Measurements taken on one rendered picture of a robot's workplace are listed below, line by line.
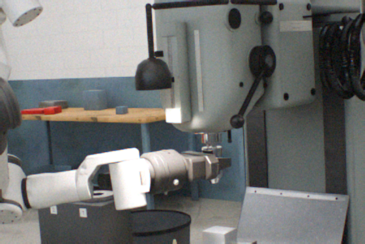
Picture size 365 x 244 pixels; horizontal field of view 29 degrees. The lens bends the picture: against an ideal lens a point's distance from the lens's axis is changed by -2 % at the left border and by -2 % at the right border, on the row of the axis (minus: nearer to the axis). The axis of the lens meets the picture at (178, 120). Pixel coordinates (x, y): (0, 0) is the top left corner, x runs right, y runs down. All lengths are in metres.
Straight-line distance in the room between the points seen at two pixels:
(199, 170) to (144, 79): 0.27
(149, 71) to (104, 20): 6.31
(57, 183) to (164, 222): 2.43
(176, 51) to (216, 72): 0.09
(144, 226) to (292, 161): 2.06
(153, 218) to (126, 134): 3.74
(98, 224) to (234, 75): 0.54
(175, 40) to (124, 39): 6.02
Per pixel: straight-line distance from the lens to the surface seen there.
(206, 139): 1.60
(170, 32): 1.50
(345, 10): 1.98
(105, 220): 1.80
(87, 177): 1.48
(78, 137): 8.12
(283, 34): 1.66
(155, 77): 1.40
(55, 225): 1.90
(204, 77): 1.51
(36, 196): 1.50
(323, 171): 1.91
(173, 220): 3.86
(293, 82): 1.69
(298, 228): 1.93
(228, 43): 1.52
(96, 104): 7.39
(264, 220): 1.99
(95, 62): 7.82
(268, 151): 1.99
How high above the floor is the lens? 1.50
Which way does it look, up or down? 6 degrees down
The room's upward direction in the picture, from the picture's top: 4 degrees counter-clockwise
